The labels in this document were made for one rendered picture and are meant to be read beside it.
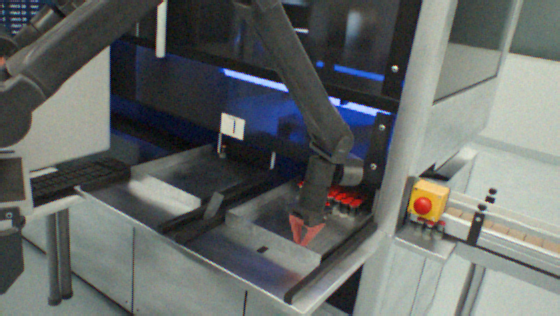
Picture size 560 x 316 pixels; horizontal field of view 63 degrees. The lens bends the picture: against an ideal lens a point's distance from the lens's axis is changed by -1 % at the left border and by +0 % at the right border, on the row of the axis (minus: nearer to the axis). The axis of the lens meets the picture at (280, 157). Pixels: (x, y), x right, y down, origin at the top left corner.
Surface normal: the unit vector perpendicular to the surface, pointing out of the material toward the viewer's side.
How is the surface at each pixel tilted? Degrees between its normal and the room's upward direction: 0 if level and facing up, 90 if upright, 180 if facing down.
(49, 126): 90
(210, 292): 90
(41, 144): 90
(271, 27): 98
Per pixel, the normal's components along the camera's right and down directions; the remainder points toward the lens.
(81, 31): 0.50, 0.39
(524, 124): -0.56, 0.22
